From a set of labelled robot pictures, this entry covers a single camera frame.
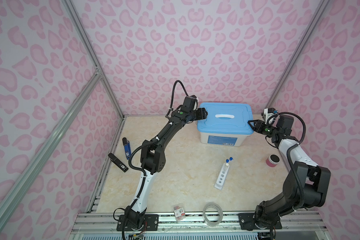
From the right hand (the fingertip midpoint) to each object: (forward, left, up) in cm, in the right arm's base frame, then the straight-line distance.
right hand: (253, 120), depth 85 cm
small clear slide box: (-44, +41, -20) cm, 63 cm away
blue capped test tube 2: (-21, +16, -8) cm, 28 cm away
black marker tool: (-16, +81, -22) cm, 86 cm away
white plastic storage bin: (-2, +18, -16) cm, 24 cm away
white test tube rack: (-26, +18, -19) cm, 37 cm away
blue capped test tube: (-21, +14, -7) cm, 26 cm away
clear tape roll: (-40, +24, -19) cm, 50 cm away
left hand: (+9, +26, -1) cm, 28 cm away
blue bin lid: (+4, +11, -3) cm, 12 cm away
